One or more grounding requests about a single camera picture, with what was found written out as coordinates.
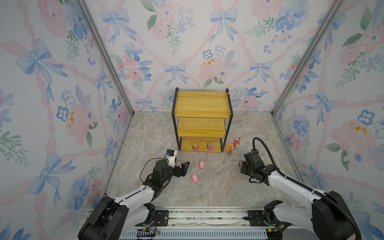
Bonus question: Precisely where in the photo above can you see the colourful robot toy green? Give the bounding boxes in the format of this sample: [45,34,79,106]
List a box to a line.
[192,143,200,152]

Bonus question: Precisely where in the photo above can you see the colourful robot toy pink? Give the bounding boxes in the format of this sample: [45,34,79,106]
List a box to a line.
[207,142,214,152]

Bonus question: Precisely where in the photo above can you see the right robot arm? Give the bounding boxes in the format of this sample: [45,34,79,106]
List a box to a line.
[241,149,362,240]

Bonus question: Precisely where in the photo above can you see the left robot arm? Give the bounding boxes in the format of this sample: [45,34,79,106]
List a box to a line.
[78,156,190,240]

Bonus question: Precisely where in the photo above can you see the pink pig toy front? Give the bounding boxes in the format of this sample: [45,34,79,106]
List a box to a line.
[192,174,198,183]

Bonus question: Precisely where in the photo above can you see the pink pig toy middle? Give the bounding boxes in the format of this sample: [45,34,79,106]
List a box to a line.
[199,161,205,169]

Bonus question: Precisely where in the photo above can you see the pink bear toy with cherry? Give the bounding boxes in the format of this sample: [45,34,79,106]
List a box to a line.
[234,138,241,148]

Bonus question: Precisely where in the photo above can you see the pink bear toy yellow petals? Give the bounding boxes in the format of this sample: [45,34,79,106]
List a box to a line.
[226,143,235,154]

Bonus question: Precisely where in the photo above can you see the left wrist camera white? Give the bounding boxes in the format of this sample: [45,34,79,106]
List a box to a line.
[165,150,177,168]

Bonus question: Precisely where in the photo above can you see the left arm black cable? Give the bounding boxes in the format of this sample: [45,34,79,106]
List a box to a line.
[139,155,169,184]

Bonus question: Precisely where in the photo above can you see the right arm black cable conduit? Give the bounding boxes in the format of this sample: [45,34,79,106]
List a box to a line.
[252,137,362,240]

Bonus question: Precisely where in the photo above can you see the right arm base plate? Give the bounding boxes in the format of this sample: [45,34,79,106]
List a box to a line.
[244,210,268,227]

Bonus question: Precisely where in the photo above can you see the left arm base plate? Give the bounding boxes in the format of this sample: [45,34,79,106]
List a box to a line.
[141,210,169,227]

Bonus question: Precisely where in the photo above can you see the wooden shelf black metal frame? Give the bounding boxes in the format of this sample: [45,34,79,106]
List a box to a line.
[172,88,234,153]

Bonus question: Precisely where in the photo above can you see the aluminium corner post left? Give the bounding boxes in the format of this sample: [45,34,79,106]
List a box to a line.
[74,0,134,117]

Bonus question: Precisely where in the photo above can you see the aluminium corner post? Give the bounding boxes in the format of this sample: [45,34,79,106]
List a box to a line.
[271,0,345,117]
[74,0,134,117]

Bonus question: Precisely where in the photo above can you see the aluminium corner post right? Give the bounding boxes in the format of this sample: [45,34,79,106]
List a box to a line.
[271,0,345,117]

